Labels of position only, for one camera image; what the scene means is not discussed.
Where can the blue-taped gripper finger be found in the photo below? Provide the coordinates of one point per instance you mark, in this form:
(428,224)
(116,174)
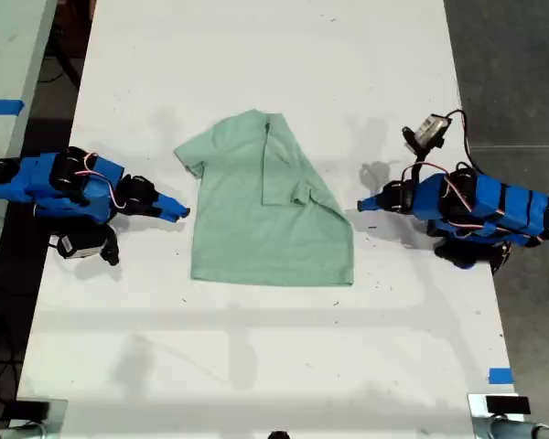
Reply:
(170,217)
(174,206)
(374,201)
(376,208)

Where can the pale green T-shirt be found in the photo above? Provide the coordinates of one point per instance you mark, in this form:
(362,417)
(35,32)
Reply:
(265,228)

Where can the blue and black robot arm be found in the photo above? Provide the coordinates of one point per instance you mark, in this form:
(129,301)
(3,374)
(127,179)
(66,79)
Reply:
(489,206)
(50,183)

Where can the long blue tape strip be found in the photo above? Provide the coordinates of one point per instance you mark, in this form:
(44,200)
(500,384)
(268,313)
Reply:
(2,106)

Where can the pale side table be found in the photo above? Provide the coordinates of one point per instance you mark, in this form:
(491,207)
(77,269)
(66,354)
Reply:
(4,91)

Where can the short blue tape strip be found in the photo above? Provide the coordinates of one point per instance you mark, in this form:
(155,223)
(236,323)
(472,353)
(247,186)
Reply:
(501,375)

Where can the small black round object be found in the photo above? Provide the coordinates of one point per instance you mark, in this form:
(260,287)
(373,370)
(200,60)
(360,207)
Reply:
(278,435)

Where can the grey metal tube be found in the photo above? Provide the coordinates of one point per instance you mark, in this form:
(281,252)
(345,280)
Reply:
(13,432)
(517,430)

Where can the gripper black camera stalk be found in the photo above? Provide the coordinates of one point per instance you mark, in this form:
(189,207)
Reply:
(111,247)
(414,144)

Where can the gripper silver-black camera box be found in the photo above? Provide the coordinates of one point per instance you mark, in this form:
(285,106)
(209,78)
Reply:
(431,130)

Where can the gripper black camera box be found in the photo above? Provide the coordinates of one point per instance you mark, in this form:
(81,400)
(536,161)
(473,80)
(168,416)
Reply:
(75,246)

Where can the silver metal bracket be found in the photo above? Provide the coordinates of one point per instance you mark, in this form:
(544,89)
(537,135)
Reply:
(58,411)
(476,406)

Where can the black box on metal bracket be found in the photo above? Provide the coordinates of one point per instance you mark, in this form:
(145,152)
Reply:
(507,404)
(29,408)

